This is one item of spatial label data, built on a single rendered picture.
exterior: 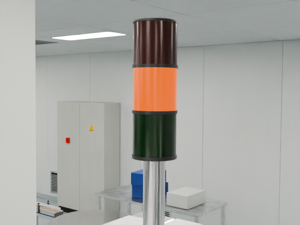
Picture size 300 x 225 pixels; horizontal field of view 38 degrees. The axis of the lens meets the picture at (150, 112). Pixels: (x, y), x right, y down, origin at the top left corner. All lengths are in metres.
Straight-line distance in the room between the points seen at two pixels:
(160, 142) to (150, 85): 0.06
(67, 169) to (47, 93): 1.81
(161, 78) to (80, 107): 7.24
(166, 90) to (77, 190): 7.50
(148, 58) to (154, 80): 0.02
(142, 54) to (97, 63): 7.52
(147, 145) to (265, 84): 5.72
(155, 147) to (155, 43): 0.11
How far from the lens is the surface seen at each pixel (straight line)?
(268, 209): 6.34
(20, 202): 2.15
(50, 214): 4.96
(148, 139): 0.46
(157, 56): 0.46
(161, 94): 0.46
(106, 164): 7.42
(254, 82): 6.22
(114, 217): 4.69
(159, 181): 0.48
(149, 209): 0.49
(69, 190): 8.11
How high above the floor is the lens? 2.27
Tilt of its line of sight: 3 degrees down
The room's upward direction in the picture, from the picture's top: straight up
